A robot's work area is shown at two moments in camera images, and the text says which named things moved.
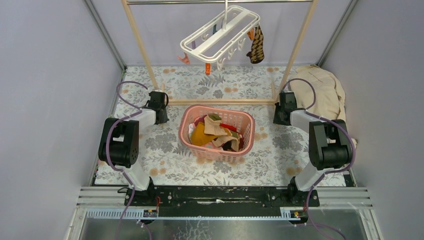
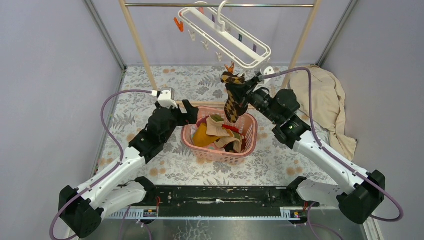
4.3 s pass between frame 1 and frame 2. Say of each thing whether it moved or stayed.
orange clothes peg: moved
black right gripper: moved
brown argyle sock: moved
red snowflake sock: stayed
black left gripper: moved
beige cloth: stayed
